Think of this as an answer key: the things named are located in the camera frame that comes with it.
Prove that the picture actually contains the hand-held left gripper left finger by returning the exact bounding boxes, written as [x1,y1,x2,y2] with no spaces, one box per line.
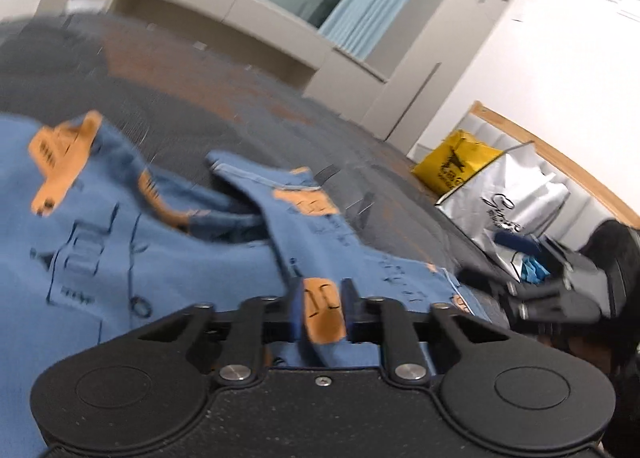
[137,279,307,385]

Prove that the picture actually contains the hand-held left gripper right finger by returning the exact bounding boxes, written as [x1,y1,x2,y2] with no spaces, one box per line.
[341,279,511,385]

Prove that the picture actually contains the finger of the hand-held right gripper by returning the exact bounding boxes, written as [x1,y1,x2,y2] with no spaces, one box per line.
[494,231,566,264]
[457,268,568,323]

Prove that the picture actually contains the blue pants with orange print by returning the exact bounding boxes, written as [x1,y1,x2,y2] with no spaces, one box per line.
[0,111,476,458]

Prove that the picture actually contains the silver plastic bag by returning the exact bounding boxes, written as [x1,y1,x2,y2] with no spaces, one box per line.
[435,141,572,284]

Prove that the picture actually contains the dark cloth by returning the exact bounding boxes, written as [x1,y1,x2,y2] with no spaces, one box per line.
[589,218,640,379]

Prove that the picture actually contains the yellow plastic bag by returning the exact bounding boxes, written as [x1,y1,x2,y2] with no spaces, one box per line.
[411,129,504,197]

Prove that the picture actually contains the white headboard with wooden trim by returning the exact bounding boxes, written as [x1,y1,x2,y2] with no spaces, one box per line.
[469,101,640,234]

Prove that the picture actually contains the beige built-in cabinet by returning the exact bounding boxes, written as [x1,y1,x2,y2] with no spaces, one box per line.
[37,0,523,151]

